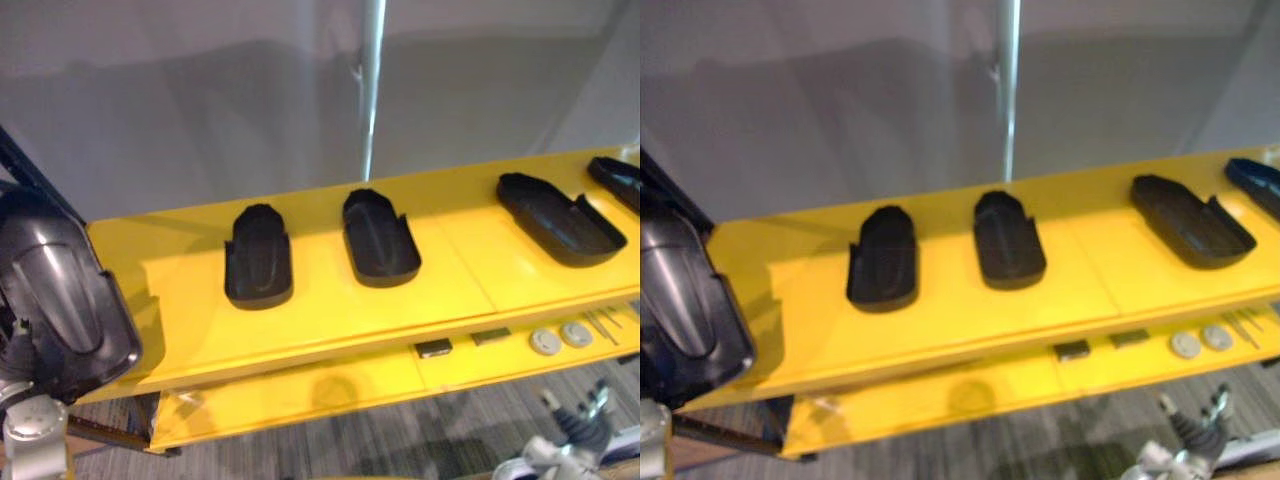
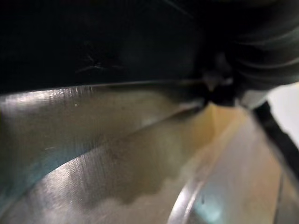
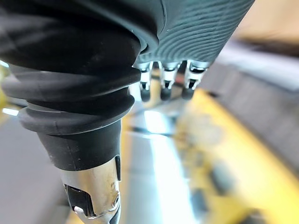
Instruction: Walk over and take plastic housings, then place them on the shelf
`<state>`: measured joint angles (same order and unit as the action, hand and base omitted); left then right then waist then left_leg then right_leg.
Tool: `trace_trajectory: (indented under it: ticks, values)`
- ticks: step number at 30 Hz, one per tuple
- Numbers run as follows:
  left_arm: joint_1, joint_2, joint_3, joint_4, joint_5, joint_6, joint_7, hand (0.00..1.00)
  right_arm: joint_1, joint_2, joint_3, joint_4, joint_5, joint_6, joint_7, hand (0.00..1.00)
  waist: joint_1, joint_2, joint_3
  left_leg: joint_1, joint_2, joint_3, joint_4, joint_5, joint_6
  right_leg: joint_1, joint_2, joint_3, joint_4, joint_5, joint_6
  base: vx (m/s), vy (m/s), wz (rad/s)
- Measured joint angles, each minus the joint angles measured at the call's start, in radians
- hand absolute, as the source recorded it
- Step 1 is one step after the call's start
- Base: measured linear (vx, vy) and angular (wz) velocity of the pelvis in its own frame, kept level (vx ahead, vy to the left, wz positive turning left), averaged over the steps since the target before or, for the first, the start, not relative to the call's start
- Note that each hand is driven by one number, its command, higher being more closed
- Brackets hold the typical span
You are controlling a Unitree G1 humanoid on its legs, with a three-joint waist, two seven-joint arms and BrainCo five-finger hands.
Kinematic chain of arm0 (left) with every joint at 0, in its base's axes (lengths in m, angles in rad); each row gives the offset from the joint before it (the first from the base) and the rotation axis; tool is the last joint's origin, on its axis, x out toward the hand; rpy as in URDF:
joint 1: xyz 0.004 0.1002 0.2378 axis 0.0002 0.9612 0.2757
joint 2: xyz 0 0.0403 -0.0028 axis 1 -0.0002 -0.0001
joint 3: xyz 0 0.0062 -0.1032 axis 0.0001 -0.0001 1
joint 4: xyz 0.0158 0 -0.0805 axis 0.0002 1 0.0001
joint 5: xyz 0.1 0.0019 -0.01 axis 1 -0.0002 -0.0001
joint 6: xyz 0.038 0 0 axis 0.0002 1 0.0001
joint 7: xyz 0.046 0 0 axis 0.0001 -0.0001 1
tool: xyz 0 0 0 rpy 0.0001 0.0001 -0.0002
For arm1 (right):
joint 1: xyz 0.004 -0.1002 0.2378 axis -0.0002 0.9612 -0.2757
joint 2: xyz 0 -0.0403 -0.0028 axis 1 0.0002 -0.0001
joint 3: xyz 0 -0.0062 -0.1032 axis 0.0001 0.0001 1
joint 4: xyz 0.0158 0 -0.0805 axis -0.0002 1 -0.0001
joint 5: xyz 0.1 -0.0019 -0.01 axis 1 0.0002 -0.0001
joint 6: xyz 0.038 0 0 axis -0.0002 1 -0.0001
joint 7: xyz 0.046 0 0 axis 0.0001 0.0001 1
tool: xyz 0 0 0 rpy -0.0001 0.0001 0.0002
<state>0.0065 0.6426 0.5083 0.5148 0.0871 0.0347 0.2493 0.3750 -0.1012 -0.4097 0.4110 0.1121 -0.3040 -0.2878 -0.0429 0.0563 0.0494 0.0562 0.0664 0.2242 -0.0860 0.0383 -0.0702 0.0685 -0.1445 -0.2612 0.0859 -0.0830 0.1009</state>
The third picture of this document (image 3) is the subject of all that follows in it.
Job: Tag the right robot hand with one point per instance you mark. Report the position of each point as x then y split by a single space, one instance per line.
77 70

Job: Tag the yellow metal shelf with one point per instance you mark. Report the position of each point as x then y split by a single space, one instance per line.
233 149

